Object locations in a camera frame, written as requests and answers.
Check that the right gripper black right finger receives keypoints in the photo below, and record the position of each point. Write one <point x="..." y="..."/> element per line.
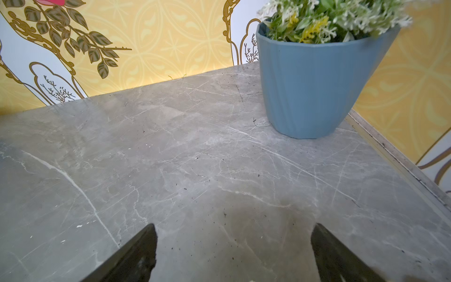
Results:
<point x="337" y="263"/>

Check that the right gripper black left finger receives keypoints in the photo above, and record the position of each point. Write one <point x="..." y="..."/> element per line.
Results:
<point x="133" y="262"/>

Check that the blue flower pot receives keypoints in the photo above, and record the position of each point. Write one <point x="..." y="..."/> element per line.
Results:
<point x="309" y="89"/>

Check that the green white artificial plant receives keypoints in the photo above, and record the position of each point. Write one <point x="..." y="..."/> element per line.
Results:
<point x="319" y="22"/>

